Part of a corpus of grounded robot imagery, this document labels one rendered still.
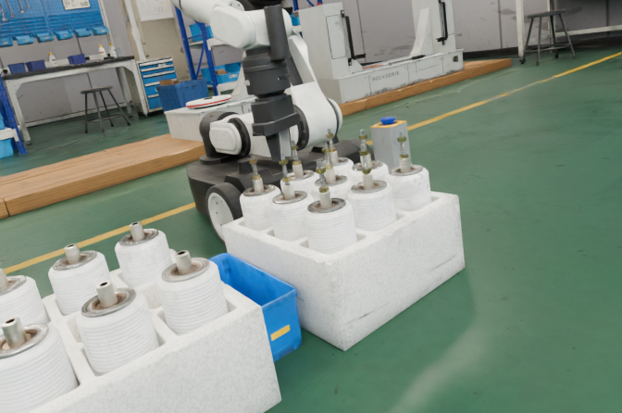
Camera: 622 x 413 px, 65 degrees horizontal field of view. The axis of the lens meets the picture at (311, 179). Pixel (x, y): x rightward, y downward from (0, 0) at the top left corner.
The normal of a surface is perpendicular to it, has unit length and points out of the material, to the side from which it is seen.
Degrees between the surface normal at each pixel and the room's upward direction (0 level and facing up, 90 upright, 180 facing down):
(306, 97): 54
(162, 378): 90
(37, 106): 90
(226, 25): 90
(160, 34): 90
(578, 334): 0
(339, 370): 0
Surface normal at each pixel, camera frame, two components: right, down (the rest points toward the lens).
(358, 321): 0.63, 0.11
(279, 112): 0.85, 0.00
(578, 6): -0.78, 0.29
